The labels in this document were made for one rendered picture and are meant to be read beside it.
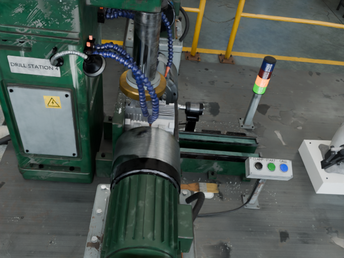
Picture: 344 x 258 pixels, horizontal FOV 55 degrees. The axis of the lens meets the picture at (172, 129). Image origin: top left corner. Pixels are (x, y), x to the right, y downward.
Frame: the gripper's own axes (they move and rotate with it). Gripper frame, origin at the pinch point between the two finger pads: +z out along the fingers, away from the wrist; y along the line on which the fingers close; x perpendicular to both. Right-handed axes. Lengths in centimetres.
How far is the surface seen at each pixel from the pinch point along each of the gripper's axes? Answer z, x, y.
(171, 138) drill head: 5, -6, 56
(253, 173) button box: 10.3, 3.1, 24.0
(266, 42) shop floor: 229, -237, -82
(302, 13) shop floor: 271, -336, -163
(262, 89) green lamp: 31, -46, 10
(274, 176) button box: 10.5, 3.5, 16.0
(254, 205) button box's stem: 34.1, 10.2, 15.9
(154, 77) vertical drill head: 0, -28, 64
